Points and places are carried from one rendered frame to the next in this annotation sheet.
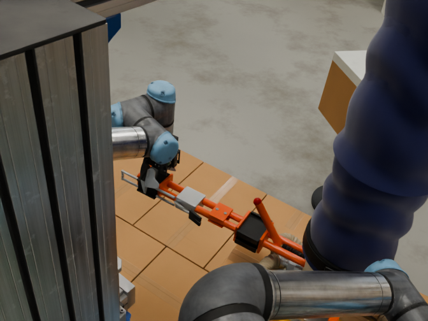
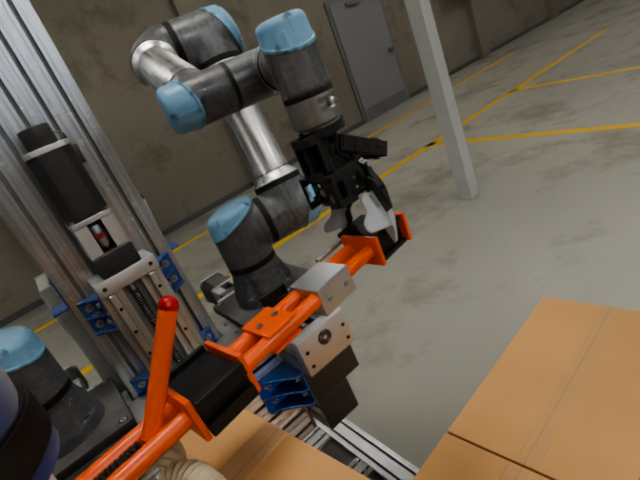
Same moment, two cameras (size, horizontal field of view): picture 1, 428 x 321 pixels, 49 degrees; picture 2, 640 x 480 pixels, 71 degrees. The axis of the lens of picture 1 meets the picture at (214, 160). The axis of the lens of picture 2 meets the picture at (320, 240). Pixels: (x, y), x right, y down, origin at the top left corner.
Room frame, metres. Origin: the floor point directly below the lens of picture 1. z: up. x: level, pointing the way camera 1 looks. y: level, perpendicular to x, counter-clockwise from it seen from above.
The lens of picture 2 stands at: (1.30, -0.46, 1.50)
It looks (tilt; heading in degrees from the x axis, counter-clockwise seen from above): 21 degrees down; 117
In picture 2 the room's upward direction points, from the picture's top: 23 degrees counter-clockwise
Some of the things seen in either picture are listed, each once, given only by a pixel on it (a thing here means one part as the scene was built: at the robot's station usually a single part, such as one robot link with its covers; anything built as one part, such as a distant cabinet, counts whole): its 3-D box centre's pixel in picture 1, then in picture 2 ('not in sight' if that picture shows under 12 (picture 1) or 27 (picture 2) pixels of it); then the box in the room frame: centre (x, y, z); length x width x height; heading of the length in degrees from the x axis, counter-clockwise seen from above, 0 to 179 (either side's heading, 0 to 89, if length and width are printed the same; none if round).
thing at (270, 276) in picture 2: not in sight; (258, 273); (0.69, 0.35, 1.09); 0.15 x 0.15 x 0.10
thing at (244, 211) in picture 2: not in sight; (240, 230); (0.70, 0.35, 1.20); 0.13 x 0.12 x 0.14; 43
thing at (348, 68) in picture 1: (379, 106); not in sight; (2.35, -0.90, 0.82); 0.60 x 0.40 x 0.40; 20
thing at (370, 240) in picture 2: (155, 180); (376, 237); (1.07, 0.17, 1.20); 0.08 x 0.07 x 0.05; 65
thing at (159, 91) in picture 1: (160, 103); (292, 58); (1.05, 0.16, 1.50); 0.09 x 0.08 x 0.11; 133
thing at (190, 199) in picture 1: (190, 201); (323, 288); (1.01, 0.05, 1.19); 0.07 x 0.07 x 0.04; 65
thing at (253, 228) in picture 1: (253, 231); (208, 387); (0.92, -0.14, 1.20); 0.10 x 0.08 x 0.06; 155
